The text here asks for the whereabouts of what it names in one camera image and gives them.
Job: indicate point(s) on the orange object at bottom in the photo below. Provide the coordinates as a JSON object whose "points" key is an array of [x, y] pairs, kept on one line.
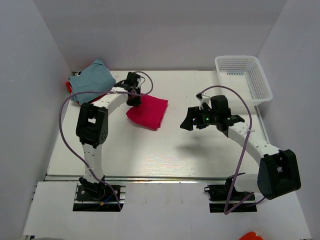
{"points": [[251, 236]]}

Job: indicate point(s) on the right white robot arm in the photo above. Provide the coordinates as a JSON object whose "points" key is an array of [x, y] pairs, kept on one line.
{"points": [[278, 172]]}

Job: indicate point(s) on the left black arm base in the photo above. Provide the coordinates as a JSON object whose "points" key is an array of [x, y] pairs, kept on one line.
{"points": [[89, 201]]}

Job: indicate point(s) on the white perforated plastic basket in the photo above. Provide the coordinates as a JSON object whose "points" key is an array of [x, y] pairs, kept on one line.
{"points": [[245, 75]]}

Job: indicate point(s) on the magenta red t shirt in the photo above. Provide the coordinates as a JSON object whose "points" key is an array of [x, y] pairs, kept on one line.
{"points": [[150, 113]]}

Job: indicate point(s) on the folded light blue t shirt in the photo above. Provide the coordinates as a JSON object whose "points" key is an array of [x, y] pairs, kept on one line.
{"points": [[95, 78]]}

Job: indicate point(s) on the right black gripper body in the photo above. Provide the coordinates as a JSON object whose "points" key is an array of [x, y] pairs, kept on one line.
{"points": [[205, 118]]}

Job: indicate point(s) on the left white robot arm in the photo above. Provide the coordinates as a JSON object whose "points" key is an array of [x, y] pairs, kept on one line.
{"points": [[92, 125]]}

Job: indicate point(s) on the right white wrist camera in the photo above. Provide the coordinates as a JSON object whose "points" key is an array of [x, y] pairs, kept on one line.
{"points": [[204, 100]]}

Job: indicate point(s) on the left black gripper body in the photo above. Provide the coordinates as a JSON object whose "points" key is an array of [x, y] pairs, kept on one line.
{"points": [[137, 88]]}

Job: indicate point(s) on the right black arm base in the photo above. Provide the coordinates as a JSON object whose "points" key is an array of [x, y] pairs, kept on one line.
{"points": [[220, 197]]}

